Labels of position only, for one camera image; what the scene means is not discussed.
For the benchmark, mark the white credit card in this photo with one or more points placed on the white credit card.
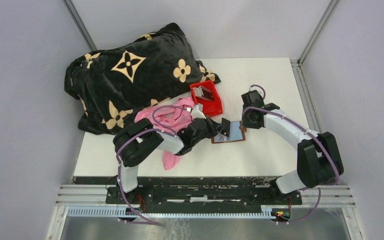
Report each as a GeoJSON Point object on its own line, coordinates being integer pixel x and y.
{"type": "Point", "coordinates": [220, 138]}

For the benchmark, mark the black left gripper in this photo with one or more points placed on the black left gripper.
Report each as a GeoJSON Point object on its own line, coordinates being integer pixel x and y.
{"type": "Point", "coordinates": [215, 128]}

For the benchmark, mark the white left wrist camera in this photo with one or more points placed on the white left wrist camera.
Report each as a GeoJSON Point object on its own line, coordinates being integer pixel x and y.
{"type": "Point", "coordinates": [197, 112]}

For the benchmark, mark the red plastic bin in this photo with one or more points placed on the red plastic bin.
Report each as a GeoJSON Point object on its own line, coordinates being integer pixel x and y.
{"type": "Point", "coordinates": [210, 108]}

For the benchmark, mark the black floral blanket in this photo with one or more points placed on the black floral blanket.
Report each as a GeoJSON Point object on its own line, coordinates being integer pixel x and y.
{"type": "Point", "coordinates": [113, 85]}

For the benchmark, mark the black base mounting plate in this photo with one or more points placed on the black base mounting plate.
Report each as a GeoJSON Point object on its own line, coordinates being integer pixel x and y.
{"type": "Point", "coordinates": [152, 195]}

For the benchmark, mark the dark credit card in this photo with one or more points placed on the dark credit card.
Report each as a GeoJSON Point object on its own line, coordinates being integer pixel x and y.
{"type": "Point", "coordinates": [226, 127]}

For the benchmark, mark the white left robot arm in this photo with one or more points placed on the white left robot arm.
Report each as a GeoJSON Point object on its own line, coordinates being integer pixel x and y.
{"type": "Point", "coordinates": [135, 143]}

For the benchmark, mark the brown leather card holder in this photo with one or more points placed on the brown leather card holder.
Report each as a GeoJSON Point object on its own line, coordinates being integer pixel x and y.
{"type": "Point", "coordinates": [237, 133]}

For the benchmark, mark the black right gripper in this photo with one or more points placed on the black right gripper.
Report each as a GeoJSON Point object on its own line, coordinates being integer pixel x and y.
{"type": "Point", "coordinates": [246, 123]}

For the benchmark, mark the stack of cards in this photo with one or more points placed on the stack of cards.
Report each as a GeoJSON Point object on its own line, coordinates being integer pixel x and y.
{"type": "Point", "coordinates": [203, 93]}

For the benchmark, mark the aluminium rail frame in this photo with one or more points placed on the aluminium rail frame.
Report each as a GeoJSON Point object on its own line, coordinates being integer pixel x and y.
{"type": "Point", "coordinates": [92, 199]}

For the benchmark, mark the pink cloth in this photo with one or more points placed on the pink cloth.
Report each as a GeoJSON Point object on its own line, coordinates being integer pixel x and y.
{"type": "Point", "coordinates": [174, 117]}

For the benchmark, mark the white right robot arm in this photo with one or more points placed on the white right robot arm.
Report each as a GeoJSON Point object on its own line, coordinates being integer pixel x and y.
{"type": "Point", "coordinates": [318, 158]}

